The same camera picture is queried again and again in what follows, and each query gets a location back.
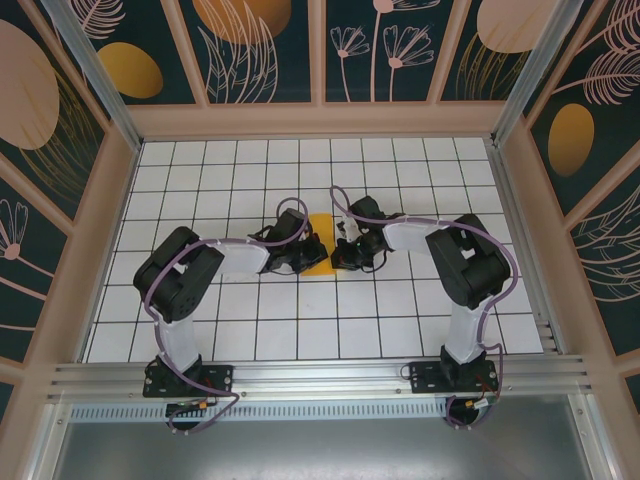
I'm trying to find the yellow cloth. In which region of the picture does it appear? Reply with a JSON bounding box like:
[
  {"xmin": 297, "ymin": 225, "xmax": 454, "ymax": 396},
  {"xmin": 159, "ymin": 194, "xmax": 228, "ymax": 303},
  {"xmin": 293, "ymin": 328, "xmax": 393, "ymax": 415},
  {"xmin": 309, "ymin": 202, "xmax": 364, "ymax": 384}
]
[{"xmin": 299, "ymin": 212, "xmax": 336, "ymax": 278}]

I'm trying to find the grey metal sheet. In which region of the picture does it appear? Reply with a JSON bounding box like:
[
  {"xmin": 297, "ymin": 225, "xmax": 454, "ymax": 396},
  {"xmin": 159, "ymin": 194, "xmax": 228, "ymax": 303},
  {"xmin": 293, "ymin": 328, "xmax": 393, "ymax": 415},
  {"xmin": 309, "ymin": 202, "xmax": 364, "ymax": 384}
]
[{"xmin": 49, "ymin": 419, "xmax": 591, "ymax": 480}]

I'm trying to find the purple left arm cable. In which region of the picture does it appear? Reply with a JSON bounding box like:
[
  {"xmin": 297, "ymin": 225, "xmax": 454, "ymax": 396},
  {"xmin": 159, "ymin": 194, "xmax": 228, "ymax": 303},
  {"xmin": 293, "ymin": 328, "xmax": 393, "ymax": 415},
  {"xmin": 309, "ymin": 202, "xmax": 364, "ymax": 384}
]
[{"xmin": 142, "ymin": 197, "xmax": 312, "ymax": 437}]

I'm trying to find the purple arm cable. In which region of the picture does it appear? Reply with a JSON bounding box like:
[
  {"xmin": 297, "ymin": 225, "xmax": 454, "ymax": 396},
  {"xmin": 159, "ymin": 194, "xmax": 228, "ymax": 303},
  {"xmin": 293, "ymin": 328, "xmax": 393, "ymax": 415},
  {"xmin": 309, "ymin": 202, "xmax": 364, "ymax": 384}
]
[
  {"xmin": 329, "ymin": 184, "xmax": 522, "ymax": 432},
  {"xmin": 142, "ymin": 197, "xmax": 312, "ymax": 437}
]

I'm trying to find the aluminium mounting rail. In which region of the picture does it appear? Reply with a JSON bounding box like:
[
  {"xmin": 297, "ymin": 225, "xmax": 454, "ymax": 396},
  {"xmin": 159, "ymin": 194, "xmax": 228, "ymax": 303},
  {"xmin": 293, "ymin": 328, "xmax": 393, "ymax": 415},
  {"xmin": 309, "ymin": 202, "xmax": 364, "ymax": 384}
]
[{"xmin": 47, "ymin": 354, "xmax": 594, "ymax": 401}]

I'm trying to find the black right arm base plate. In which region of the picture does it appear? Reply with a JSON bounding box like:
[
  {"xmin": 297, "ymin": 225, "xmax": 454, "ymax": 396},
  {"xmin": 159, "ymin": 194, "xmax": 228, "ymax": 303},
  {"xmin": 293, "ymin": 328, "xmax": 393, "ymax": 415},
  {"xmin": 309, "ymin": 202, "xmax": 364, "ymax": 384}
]
[{"xmin": 408, "ymin": 359, "xmax": 499, "ymax": 396}]

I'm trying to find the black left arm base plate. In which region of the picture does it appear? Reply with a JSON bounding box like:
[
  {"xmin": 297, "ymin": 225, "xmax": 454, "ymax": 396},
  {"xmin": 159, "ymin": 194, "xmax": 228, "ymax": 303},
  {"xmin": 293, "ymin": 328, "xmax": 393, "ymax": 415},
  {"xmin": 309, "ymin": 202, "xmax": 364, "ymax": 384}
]
[{"xmin": 143, "ymin": 363, "xmax": 235, "ymax": 399}]

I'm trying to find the grey slotted cable duct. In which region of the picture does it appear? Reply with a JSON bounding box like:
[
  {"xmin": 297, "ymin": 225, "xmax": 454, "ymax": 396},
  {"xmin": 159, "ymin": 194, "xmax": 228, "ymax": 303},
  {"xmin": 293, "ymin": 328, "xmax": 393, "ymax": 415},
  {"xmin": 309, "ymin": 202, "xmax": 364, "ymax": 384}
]
[{"xmin": 69, "ymin": 403, "xmax": 454, "ymax": 422}]

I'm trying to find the aluminium side rail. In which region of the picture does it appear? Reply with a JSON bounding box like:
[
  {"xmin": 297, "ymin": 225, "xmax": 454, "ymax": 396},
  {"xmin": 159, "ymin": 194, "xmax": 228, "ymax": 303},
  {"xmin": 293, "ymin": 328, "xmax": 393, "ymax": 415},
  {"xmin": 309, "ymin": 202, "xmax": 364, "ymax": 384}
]
[{"xmin": 485, "ymin": 138, "xmax": 569, "ymax": 357}]

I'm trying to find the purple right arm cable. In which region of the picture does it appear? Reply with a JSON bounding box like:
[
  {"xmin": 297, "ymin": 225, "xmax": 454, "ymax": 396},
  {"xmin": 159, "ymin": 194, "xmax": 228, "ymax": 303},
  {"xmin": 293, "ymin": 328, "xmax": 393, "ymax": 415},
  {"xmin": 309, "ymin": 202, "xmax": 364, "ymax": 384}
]
[{"xmin": 329, "ymin": 184, "xmax": 522, "ymax": 432}]

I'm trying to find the aluminium corner post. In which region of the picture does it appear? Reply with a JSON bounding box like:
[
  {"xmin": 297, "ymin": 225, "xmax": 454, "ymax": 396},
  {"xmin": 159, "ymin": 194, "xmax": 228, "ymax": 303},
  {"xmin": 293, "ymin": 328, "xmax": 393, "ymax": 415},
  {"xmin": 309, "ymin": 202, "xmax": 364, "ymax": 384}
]
[
  {"xmin": 39, "ymin": 0, "xmax": 144, "ymax": 154},
  {"xmin": 489, "ymin": 0, "xmax": 586, "ymax": 147}
]

